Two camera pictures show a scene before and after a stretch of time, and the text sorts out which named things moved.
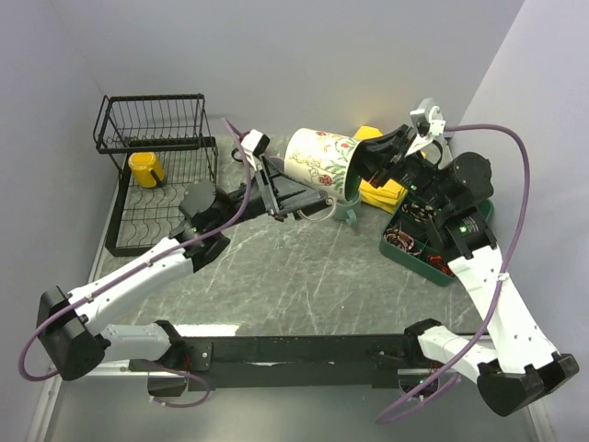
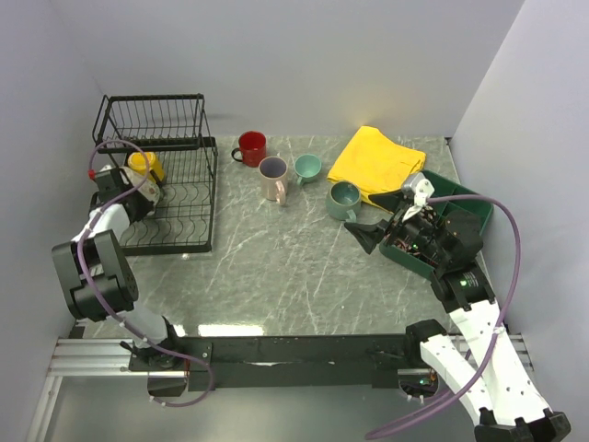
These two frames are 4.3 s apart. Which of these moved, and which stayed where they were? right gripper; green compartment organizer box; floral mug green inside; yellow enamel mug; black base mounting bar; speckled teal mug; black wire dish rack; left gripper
Moved: right gripper; left gripper; floral mug green inside
Stayed: green compartment organizer box; black wire dish rack; speckled teal mug; black base mounting bar; yellow enamel mug
